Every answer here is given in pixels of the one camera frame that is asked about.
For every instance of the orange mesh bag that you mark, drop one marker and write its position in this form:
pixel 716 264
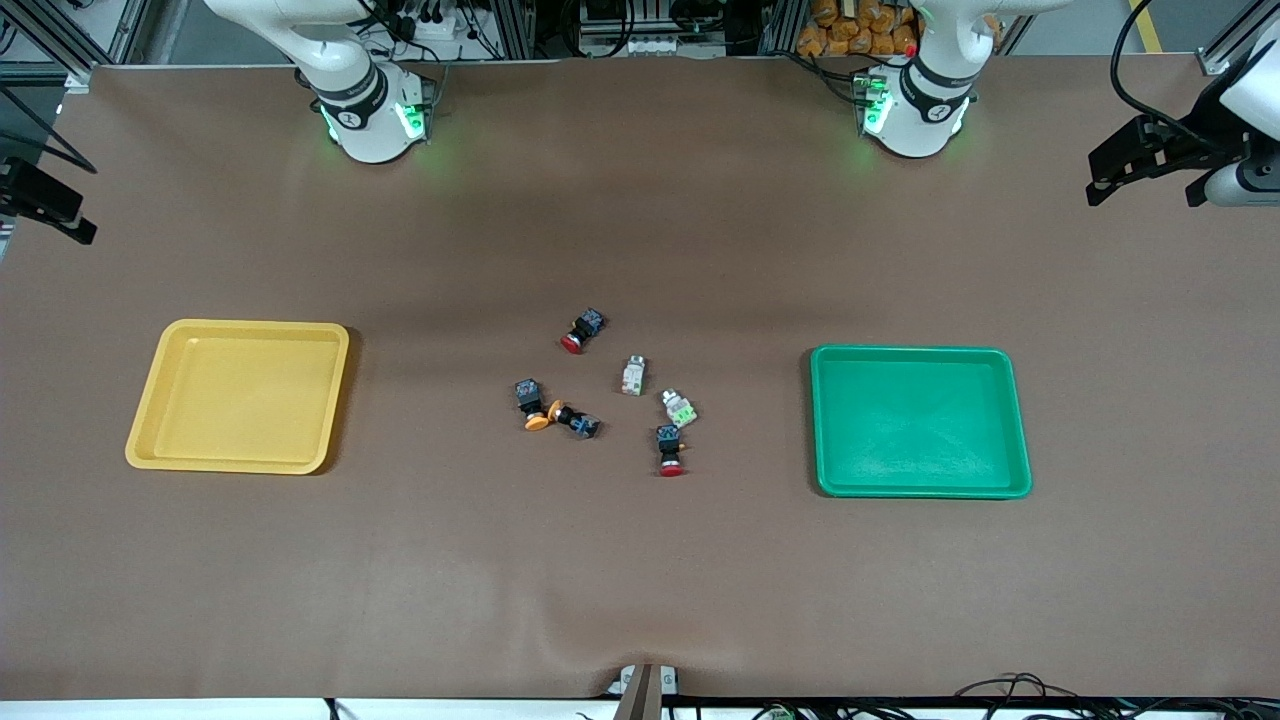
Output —
pixel 860 28

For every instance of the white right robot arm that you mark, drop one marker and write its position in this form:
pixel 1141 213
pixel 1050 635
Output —
pixel 370 130

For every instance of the yellow plastic tray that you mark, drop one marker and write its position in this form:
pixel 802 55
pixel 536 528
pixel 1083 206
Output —
pixel 240 400

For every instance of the grey electronics box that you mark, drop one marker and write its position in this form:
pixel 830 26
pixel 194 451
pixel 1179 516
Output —
pixel 640 30

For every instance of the aluminium frame profile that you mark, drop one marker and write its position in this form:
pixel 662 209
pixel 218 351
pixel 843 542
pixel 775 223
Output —
pixel 1235 45
pixel 70 45

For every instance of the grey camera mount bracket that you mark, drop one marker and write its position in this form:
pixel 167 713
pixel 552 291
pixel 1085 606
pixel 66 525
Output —
pixel 640 690

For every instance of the white button green block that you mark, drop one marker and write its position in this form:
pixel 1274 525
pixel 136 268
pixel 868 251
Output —
pixel 680 408

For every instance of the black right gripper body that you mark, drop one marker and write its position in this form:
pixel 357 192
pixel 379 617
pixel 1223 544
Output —
pixel 22 186

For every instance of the red push button black body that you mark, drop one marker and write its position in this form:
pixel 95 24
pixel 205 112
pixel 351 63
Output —
pixel 670 445
pixel 583 328

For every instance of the green plastic tray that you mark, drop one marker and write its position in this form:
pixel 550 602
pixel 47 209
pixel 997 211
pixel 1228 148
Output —
pixel 920 425

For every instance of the yellow push button black body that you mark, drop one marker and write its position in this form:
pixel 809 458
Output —
pixel 578 421
pixel 530 400

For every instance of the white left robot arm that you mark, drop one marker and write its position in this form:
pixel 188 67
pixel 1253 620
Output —
pixel 915 120

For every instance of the brown table mat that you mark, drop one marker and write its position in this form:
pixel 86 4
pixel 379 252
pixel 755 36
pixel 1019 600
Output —
pixel 640 580

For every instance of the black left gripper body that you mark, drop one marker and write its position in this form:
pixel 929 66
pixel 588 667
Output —
pixel 1186 141

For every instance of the white button orange block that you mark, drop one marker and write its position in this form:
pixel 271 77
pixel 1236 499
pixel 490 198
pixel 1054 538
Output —
pixel 633 376

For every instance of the white power strip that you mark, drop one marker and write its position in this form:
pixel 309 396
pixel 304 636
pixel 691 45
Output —
pixel 430 25

